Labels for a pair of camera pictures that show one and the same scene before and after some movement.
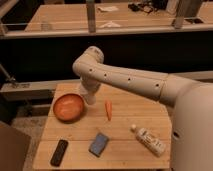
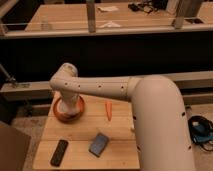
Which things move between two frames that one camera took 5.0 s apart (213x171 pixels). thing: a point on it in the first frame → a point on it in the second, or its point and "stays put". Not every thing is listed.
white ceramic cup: (90, 99) → (68, 105)
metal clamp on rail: (12, 80) stays put
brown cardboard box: (13, 148) stays put
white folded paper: (110, 24) stays put
